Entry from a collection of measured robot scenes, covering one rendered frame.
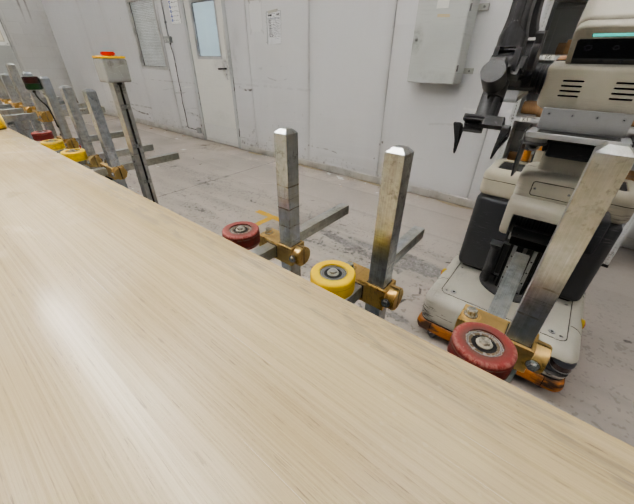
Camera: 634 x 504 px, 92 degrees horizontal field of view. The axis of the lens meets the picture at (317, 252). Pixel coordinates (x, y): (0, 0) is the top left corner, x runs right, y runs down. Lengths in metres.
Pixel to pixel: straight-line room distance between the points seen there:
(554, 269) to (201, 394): 0.47
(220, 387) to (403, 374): 0.22
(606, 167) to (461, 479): 0.36
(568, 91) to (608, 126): 0.15
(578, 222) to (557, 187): 0.86
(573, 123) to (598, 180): 0.81
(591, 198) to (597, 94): 0.83
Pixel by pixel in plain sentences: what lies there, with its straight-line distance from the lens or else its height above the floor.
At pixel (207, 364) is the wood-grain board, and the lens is 0.43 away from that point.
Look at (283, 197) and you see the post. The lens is 0.70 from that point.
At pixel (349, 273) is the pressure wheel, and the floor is 0.91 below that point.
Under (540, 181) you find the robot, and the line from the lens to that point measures 1.34.
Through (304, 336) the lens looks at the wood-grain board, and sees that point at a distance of 0.44.
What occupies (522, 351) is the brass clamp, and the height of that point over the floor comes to 0.85.
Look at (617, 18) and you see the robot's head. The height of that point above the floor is 1.32.
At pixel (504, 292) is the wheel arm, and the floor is 0.84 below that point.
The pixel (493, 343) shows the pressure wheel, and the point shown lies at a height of 0.90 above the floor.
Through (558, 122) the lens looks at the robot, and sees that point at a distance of 1.28.
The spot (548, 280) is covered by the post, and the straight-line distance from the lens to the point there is 0.52.
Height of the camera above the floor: 1.23
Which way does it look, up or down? 32 degrees down
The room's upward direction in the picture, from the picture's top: 1 degrees clockwise
